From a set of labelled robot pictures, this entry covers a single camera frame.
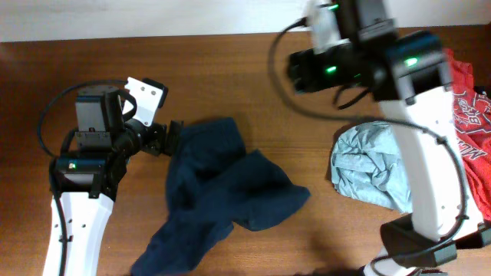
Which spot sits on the navy blue shorts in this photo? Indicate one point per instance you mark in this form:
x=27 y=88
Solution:
x=214 y=183

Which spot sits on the light blue crumpled shirt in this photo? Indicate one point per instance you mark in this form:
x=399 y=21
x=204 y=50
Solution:
x=366 y=165

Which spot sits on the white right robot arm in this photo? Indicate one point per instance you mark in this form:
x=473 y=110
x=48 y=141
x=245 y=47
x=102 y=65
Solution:
x=355 y=43

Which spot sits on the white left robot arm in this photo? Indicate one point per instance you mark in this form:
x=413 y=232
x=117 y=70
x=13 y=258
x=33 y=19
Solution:
x=113 y=124

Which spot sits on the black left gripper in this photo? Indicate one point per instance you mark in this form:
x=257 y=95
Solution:
x=156 y=144

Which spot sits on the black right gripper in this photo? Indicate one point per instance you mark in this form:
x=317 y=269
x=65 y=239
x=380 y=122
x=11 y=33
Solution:
x=310 y=76

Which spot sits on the red printed t-shirt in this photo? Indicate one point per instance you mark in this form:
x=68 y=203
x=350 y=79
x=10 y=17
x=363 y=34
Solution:
x=471 y=113

